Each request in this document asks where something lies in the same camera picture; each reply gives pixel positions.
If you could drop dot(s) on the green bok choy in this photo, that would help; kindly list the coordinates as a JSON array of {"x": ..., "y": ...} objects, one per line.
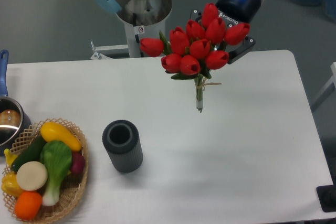
[{"x": 56, "y": 156}]

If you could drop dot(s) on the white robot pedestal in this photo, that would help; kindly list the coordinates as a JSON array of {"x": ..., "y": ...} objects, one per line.
[{"x": 131, "y": 49}]

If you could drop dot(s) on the black box at table edge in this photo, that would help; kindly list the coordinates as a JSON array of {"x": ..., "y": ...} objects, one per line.
[{"x": 326, "y": 195}]

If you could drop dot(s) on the orange fruit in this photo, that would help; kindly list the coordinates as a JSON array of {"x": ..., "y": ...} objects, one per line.
[{"x": 28, "y": 205}]

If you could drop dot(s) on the dark grey ribbed vase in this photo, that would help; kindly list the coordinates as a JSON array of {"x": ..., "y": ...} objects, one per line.
[{"x": 122, "y": 142}]

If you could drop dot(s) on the red tulip bouquet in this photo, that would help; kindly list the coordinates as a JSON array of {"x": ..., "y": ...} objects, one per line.
[{"x": 192, "y": 53}]

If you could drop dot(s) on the blue handled steel saucepan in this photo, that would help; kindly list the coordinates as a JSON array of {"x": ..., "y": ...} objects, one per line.
[{"x": 13, "y": 118}]

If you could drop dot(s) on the woven wicker basket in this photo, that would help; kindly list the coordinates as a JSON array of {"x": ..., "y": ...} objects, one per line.
[{"x": 72, "y": 187}]

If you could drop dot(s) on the round cream bun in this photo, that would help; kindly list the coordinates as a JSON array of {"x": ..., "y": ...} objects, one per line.
[{"x": 31, "y": 176}]

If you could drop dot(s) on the yellow bell pepper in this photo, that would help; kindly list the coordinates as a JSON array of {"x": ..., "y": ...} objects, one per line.
[{"x": 10, "y": 185}]

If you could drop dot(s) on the white frame at right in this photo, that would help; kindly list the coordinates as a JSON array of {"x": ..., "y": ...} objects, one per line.
[{"x": 327, "y": 89}]

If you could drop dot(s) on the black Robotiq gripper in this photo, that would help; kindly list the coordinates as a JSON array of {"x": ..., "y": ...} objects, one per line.
[{"x": 239, "y": 10}]

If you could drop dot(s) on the purple red onion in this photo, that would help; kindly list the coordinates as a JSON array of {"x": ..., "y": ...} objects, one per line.
[{"x": 78, "y": 163}]

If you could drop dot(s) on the dark green cucumber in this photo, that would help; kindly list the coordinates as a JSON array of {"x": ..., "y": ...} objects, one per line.
[{"x": 29, "y": 154}]

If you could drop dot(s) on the yellow banana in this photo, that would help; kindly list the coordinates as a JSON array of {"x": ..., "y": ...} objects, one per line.
[{"x": 9, "y": 156}]

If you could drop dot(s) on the yellow squash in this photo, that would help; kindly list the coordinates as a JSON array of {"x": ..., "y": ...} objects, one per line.
[{"x": 52, "y": 131}]

